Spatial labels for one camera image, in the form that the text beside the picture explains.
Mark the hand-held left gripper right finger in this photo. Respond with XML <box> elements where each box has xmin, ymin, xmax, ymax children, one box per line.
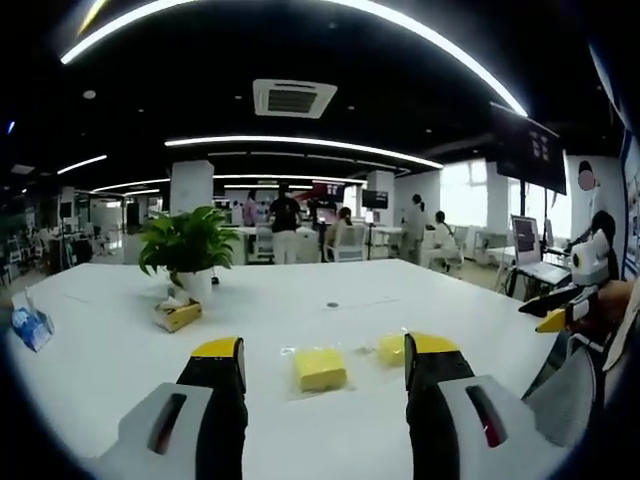
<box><xmin>403</xmin><ymin>332</ymin><xmax>561</xmax><ymax>480</ymax></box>

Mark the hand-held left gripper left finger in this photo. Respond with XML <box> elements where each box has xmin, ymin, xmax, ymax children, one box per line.
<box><xmin>99</xmin><ymin>335</ymin><xmax>250</xmax><ymax>480</ymax></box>

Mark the short ceiling light strip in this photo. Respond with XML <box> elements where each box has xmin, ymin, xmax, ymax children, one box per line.
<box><xmin>55</xmin><ymin>154</ymin><xmax>109</xmax><ymax>176</ymax></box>

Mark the long curved ceiling light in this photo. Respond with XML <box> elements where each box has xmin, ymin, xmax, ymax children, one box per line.
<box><xmin>59</xmin><ymin>0</ymin><xmax>530</xmax><ymax>119</ymax></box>

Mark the hanging black screen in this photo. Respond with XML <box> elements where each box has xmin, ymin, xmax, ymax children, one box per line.
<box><xmin>488</xmin><ymin>101</ymin><xmax>569</xmax><ymax>197</ymax></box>

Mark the clear plastic wrapper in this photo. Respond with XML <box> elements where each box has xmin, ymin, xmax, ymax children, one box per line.
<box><xmin>279</xmin><ymin>327</ymin><xmax>407</xmax><ymax>404</ymax></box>

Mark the yellow tissue box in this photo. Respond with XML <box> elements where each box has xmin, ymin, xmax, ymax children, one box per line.
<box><xmin>153</xmin><ymin>294</ymin><xmax>204</xmax><ymax>333</ymax></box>

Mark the blue tissue pack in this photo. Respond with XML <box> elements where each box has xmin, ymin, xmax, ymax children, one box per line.
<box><xmin>10</xmin><ymin>291</ymin><xmax>56</xmax><ymax>353</ymax></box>

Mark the grey mesh office chair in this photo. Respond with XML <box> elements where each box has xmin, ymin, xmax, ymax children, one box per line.
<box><xmin>521</xmin><ymin>330</ymin><xmax>610</xmax><ymax>449</ymax></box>

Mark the green potted plant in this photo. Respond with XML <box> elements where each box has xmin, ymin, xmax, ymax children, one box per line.
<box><xmin>136</xmin><ymin>205</ymin><xmax>242</xmax><ymax>302</ymax></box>

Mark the white office chair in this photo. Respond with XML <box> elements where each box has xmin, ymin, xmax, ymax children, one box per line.
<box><xmin>331</xmin><ymin>224</ymin><xmax>370</xmax><ymax>264</ymax></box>

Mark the person's white sleeve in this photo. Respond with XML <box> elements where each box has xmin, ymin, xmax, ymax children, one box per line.
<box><xmin>601</xmin><ymin>294</ymin><xmax>640</xmax><ymax>372</ymax></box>

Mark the ceiling air vent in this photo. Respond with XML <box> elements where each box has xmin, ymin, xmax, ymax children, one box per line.
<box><xmin>251</xmin><ymin>77</ymin><xmax>339</xmax><ymax>120</ymax></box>

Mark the yellow silicone block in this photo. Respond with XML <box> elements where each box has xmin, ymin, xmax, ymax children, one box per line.
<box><xmin>292</xmin><ymin>348</ymin><xmax>350</xmax><ymax>394</ymax></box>

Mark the open laptop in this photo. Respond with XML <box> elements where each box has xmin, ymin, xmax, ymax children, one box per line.
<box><xmin>509</xmin><ymin>214</ymin><xmax>572</xmax><ymax>287</ymax></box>

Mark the person's right hand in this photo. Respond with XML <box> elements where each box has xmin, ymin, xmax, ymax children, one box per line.
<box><xmin>595</xmin><ymin>279</ymin><xmax>640</xmax><ymax>329</ymax></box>

